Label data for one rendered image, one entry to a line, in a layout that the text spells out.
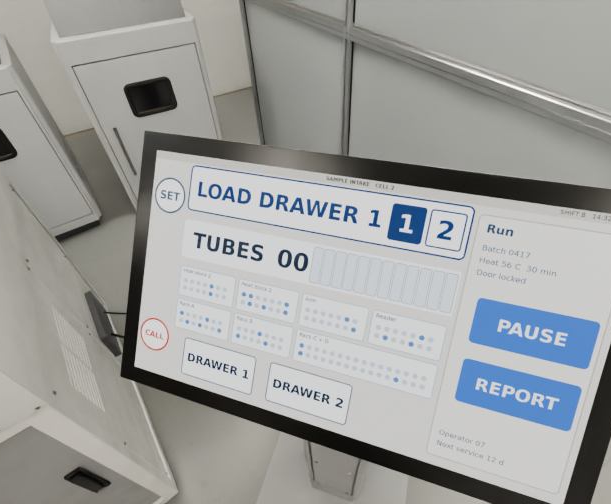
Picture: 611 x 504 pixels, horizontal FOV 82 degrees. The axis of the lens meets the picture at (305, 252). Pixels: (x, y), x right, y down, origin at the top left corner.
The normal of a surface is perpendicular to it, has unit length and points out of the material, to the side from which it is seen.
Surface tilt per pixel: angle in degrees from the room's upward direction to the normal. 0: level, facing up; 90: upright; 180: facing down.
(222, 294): 50
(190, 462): 0
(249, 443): 0
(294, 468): 5
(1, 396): 90
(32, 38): 90
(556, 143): 90
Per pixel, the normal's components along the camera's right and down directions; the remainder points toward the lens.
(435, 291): -0.27, 0.08
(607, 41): -0.87, 0.39
